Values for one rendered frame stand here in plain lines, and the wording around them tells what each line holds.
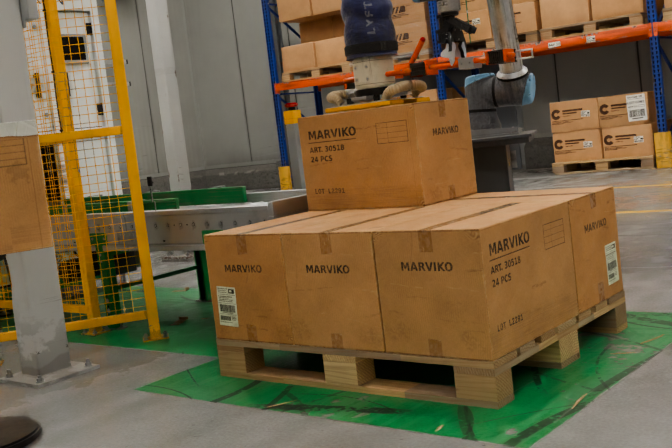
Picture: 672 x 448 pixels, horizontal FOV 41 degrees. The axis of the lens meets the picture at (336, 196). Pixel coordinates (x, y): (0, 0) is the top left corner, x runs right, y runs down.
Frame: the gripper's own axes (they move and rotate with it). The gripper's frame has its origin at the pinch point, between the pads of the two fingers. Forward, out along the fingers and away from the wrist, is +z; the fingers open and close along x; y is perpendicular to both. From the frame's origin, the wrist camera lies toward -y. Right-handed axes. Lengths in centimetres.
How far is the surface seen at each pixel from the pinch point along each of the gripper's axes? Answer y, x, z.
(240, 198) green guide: 152, -18, 50
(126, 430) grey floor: 52, 138, 109
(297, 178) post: 134, -44, 43
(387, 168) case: 25.2, 20.5, 37.9
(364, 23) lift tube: 36.6, 10.1, -21.2
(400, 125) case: 16.6, 20.5, 21.6
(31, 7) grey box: 140, 96, -43
